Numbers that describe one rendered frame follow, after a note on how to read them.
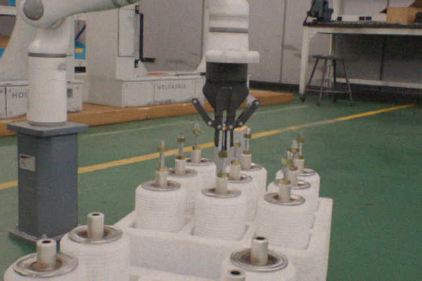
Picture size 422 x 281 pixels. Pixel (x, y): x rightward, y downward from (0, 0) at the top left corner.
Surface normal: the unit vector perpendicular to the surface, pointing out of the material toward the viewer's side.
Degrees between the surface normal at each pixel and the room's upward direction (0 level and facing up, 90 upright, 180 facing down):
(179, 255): 90
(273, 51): 90
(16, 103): 90
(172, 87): 90
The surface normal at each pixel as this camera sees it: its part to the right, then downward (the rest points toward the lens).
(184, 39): -0.59, 0.11
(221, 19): -0.36, 0.14
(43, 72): 0.10, 0.17
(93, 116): 0.80, 0.14
